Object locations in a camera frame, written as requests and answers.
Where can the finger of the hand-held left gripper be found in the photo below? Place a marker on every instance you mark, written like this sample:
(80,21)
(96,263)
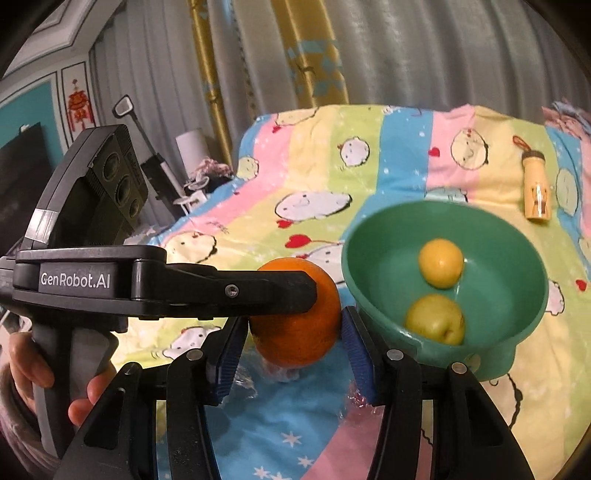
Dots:
(231,290)

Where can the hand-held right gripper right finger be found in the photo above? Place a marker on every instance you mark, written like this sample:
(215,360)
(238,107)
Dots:
(358,355)

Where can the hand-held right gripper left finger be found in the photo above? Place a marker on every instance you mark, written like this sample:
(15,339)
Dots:
(226,364)

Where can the orange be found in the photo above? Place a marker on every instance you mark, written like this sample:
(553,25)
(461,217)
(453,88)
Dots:
(300,337)

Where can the green plastic bowl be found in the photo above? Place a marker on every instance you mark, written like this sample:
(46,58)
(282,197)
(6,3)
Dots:
(503,281)

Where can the person's left hand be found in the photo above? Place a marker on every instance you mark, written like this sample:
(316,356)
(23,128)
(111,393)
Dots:
(23,360)

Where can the yellow-green apple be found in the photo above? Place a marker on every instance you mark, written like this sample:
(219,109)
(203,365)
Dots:
(436,321)

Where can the black television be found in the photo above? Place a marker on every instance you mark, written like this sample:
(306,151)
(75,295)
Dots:
(23,180)

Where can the pile of household clutter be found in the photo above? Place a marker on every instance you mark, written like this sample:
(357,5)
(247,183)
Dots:
(205,177)

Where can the yellow lemon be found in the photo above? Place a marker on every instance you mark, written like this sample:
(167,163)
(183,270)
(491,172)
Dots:
(441,263)

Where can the printed striped blanket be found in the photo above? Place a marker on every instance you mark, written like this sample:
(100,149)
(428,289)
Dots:
(323,175)

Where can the white cylinder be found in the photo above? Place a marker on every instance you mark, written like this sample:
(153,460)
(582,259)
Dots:
(191,145)

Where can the yellow bottle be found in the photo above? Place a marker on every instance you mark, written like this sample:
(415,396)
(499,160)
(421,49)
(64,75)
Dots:
(535,189)

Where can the gold patterned curtain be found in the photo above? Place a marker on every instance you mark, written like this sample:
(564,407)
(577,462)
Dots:
(304,46)

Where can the grey curtain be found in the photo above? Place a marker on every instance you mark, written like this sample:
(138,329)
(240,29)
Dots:
(415,46)

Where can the pink clothes pile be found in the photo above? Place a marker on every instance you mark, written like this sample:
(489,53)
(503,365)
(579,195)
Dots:
(570,120)

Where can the wall poster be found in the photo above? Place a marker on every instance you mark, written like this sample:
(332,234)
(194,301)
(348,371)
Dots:
(79,104)

